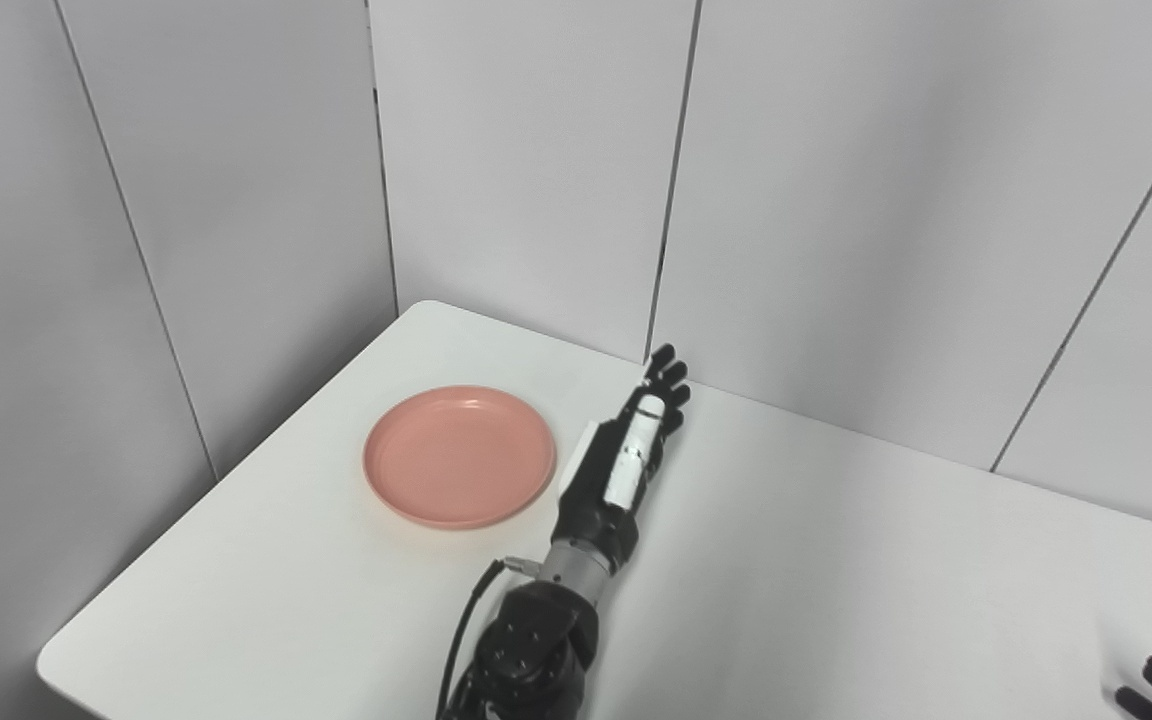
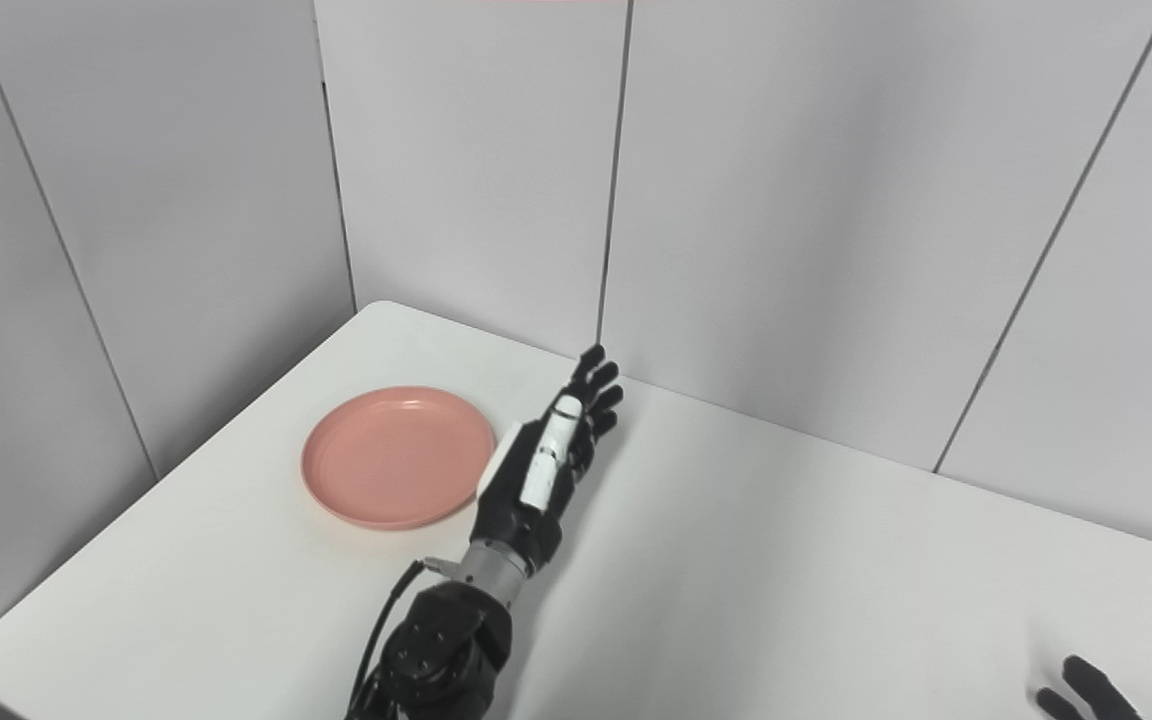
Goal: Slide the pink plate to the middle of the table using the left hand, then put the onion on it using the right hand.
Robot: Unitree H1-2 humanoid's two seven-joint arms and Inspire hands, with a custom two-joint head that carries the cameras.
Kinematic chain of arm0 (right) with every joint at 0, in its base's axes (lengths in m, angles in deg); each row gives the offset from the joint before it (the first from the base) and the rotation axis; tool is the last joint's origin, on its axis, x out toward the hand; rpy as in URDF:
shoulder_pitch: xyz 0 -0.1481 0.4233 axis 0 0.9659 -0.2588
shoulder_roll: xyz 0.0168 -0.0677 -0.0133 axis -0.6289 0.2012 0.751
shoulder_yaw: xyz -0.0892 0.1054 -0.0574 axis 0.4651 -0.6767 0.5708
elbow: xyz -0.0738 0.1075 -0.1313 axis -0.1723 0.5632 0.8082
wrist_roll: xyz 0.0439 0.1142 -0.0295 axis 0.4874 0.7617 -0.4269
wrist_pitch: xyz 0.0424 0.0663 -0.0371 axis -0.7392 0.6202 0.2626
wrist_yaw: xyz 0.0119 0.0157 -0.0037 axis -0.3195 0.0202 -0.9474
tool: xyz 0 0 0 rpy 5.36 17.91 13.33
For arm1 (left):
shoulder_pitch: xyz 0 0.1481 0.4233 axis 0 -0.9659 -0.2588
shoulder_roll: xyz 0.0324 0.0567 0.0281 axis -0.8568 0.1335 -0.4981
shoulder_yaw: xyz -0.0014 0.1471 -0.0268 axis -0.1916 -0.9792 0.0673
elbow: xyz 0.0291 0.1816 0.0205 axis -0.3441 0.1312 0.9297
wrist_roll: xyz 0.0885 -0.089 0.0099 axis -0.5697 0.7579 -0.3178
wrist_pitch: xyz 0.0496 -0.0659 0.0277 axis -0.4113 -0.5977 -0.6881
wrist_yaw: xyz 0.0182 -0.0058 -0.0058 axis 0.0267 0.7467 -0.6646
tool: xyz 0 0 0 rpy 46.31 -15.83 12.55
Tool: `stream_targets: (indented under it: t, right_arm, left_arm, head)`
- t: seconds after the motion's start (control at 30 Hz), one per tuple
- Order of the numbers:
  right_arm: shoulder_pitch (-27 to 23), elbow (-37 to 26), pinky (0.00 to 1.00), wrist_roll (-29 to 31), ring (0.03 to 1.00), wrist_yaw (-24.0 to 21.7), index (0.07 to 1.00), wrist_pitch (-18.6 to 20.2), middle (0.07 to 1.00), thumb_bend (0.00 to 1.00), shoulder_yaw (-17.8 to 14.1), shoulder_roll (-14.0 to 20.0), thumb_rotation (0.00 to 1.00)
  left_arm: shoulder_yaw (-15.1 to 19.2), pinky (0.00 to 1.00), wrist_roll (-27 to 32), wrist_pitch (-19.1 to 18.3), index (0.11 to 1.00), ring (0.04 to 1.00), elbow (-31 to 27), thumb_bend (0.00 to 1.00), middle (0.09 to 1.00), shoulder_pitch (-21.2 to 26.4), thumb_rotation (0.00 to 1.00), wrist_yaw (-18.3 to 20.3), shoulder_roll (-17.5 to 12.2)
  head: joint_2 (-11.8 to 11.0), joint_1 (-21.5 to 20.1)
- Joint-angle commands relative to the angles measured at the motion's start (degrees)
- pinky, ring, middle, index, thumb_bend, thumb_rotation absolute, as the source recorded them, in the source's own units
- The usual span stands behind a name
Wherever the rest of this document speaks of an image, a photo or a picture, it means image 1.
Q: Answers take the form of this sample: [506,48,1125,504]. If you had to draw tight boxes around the pink round plate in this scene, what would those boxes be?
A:
[363,386,557,530]

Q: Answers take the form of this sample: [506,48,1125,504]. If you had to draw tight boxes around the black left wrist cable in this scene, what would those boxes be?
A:
[436,557,547,720]

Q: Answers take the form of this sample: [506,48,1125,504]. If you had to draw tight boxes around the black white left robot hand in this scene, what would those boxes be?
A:
[554,344,691,573]

